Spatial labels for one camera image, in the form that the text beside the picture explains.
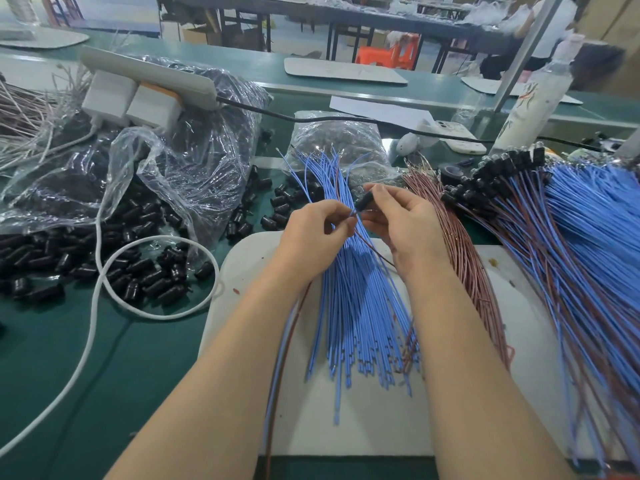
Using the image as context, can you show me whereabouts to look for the white paper sheet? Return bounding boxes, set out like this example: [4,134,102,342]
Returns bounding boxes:
[330,95,446,131]

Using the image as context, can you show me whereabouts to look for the person's right hand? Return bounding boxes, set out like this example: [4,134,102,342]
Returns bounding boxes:
[358,183,451,283]

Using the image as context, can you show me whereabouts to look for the bundle of stripped brown wires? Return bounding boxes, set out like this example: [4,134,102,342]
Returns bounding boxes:
[0,73,89,171]

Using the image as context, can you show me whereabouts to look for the person's left forearm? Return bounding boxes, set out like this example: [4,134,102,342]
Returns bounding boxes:
[105,273,326,480]

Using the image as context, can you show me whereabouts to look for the black power cord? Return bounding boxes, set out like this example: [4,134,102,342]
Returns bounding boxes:
[218,95,611,151]

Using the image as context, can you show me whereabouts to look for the pile of assembled wire harnesses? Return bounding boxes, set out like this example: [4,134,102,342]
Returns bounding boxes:
[440,143,640,471]

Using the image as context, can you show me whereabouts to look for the long black-frame table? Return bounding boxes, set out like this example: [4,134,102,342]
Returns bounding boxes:
[160,0,521,71]

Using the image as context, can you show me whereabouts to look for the bundle of blue wires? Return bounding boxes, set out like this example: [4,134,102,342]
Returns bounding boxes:
[283,149,419,426]

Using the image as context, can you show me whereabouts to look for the cardboard boxes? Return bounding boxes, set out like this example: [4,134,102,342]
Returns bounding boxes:
[578,0,640,96]

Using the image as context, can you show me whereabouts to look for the white orange charger adapter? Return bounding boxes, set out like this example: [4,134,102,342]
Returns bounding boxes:
[126,83,184,133]

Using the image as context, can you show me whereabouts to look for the white flat device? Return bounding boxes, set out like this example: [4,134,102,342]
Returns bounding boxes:
[430,119,489,156]

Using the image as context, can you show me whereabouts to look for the orange plastic stool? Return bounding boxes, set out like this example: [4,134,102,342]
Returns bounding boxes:
[356,33,421,70]

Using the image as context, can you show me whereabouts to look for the slanted metal frame post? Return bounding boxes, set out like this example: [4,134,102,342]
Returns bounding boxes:
[490,0,566,111]

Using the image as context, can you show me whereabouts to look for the white computer mouse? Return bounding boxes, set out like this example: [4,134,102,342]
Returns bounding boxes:
[396,131,421,158]

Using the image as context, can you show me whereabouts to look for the white power strip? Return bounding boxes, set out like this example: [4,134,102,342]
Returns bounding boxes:
[80,47,221,111]

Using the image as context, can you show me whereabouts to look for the small clear plastic bag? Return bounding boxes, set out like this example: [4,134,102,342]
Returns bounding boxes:
[285,109,396,191]

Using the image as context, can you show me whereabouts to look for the white work board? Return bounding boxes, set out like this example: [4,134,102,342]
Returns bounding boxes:
[198,231,626,458]

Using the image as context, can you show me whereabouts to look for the white spray bottle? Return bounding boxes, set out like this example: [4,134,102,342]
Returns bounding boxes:
[493,35,586,151]

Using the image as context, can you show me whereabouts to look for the white flat tray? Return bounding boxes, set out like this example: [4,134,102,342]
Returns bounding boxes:
[0,27,89,51]
[462,75,584,106]
[284,55,409,86]

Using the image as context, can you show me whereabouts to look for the person's left hand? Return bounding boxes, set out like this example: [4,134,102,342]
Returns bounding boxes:
[272,199,358,291]

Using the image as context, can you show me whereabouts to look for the blue table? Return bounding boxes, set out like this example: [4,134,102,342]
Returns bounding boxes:
[40,0,161,34]

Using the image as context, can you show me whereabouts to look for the short metal frame post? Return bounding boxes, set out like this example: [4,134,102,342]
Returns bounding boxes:
[615,129,640,164]

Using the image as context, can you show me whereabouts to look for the large clear plastic bag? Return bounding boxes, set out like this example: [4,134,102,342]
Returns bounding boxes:
[0,53,273,246]

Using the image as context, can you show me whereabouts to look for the white charging cable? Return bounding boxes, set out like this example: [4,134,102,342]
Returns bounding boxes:
[0,125,221,458]

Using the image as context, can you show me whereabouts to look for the pile of black plastic caps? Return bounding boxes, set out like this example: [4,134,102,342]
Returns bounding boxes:
[0,165,301,336]

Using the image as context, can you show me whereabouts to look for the person's right forearm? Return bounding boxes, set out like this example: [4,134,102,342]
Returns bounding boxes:
[410,263,573,480]

